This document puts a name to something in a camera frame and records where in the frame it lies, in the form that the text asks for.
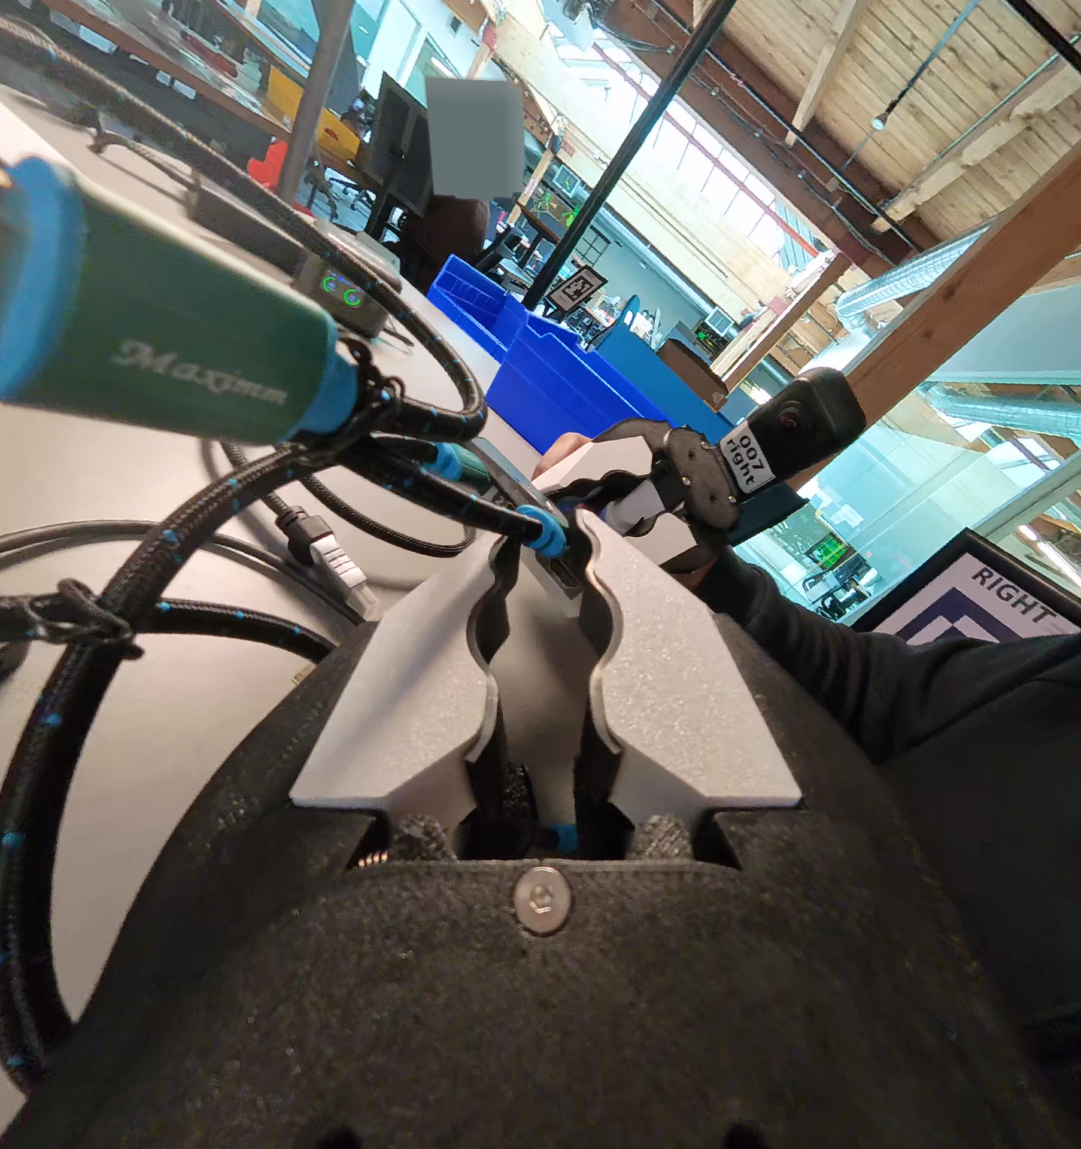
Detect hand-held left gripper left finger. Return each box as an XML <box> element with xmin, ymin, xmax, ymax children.
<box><xmin>289</xmin><ymin>537</ymin><xmax>539</xmax><ymax>837</ymax></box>

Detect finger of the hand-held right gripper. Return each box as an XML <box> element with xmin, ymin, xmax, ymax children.
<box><xmin>532</xmin><ymin>439</ymin><xmax>662</xmax><ymax>501</ymax></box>
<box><xmin>609</xmin><ymin>489</ymin><xmax>698</xmax><ymax>569</ymax></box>

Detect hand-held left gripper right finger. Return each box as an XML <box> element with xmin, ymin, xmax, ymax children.
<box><xmin>573</xmin><ymin>510</ymin><xmax>805</xmax><ymax>842</ymax></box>

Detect large blue plastic bin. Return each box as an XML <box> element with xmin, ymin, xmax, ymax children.
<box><xmin>487</xmin><ymin>309</ymin><xmax>730</xmax><ymax>459</ymax></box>

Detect thin black hub cable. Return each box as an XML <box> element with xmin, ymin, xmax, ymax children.
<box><xmin>0</xmin><ymin>519</ymin><xmax>363</xmax><ymax>630</ymax></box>

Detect braided hdmi cable green plugs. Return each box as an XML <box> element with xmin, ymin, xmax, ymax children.
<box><xmin>0</xmin><ymin>0</ymin><xmax>571</xmax><ymax>1092</ymax></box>

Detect cardboard box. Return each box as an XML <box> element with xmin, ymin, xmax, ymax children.
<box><xmin>657</xmin><ymin>339</ymin><xmax>728</xmax><ymax>405</ymax></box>

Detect black white marker tag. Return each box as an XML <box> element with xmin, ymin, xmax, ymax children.
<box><xmin>545</xmin><ymin>268</ymin><xmax>609</xmax><ymax>316</ymax></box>

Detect black framed white sign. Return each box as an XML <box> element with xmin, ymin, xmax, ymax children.
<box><xmin>850</xmin><ymin>530</ymin><xmax>1081</xmax><ymax>649</ymax></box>

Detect grey power bank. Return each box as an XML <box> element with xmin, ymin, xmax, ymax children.
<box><xmin>291</xmin><ymin>255</ymin><xmax>389</xmax><ymax>341</ymax></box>

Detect black music stand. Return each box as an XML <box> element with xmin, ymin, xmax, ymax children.
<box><xmin>361</xmin><ymin>71</ymin><xmax>434</xmax><ymax>234</ymax></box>

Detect black power adapter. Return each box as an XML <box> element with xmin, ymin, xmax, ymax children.
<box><xmin>191</xmin><ymin>180</ymin><xmax>302</xmax><ymax>271</ymax></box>

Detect yellow box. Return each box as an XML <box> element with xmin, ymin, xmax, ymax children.
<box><xmin>266</xmin><ymin>68</ymin><xmax>363</xmax><ymax>162</ymax></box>

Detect red plastic bin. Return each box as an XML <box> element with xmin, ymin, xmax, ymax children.
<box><xmin>248</xmin><ymin>139</ymin><xmax>313</xmax><ymax>212</ymax></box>

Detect grey light stand pole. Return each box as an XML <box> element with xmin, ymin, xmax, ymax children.
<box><xmin>275</xmin><ymin>0</ymin><xmax>357</xmax><ymax>203</ymax></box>

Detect wooden post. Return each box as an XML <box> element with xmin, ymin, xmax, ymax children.
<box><xmin>841</xmin><ymin>116</ymin><xmax>1081</xmax><ymax>423</ymax></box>

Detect black cable tie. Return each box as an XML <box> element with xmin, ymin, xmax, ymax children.
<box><xmin>24</xmin><ymin>578</ymin><xmax>143</xmax><ymax>660</ymax></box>

